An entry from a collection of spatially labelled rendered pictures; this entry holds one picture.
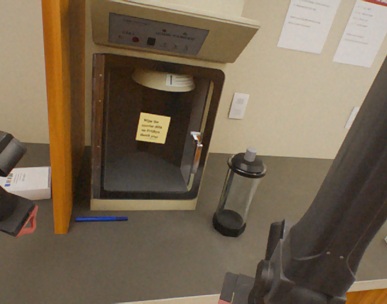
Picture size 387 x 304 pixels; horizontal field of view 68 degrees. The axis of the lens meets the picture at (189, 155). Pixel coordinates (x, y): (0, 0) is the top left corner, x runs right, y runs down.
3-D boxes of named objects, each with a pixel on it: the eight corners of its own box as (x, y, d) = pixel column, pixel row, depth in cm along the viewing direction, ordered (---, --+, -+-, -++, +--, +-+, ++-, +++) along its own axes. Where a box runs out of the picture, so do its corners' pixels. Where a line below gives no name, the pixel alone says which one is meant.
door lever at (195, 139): (194, 164, 82) (185, 164, 81) (201, 134, 77) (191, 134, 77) (198, 175, 77) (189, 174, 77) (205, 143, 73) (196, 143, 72)
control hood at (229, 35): (92, 40, 61) (93, -13, 57) (231, 61, 70) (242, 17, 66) (87, 50, 52) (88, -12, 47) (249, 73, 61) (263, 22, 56)
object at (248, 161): (227, 159, 83) (233, 139, 80) (258, 164, 83) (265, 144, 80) (231, 176, 75) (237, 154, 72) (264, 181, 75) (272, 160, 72)
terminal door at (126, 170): (93, 197, 81) (96, 51, 62) (196, 198, 89) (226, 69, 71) (93, 199, 80) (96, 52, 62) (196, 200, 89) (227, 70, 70)
